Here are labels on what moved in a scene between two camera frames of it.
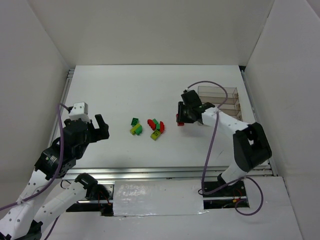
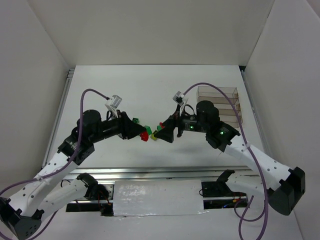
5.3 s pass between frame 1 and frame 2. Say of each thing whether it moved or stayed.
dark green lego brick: stayed
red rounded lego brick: moved
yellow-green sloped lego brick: stayed
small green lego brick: moved
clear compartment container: stayed
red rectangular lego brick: moved
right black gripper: moved
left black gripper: moved
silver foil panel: stayed
